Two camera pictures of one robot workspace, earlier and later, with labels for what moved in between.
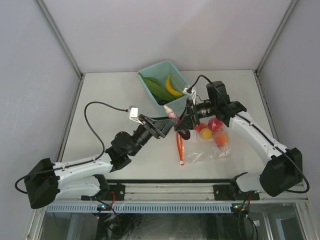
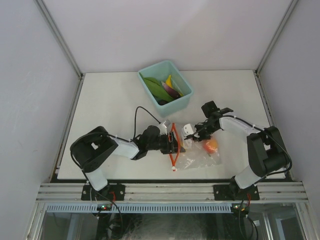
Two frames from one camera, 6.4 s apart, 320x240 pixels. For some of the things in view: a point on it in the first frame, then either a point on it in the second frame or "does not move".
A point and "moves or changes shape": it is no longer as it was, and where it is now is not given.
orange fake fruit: [221, 139] -> [210, 146]
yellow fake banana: [169, 86] does not move
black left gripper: [159, 127] -> [171, 147]
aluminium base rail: [185, 193] does not move
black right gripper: [186, 121] -> [199, 137]
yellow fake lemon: [206, 133] moves or changes shape
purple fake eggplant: [186, 134] -> [171, 91]
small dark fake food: [162, 102] does not move
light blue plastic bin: [165, 86] does not move
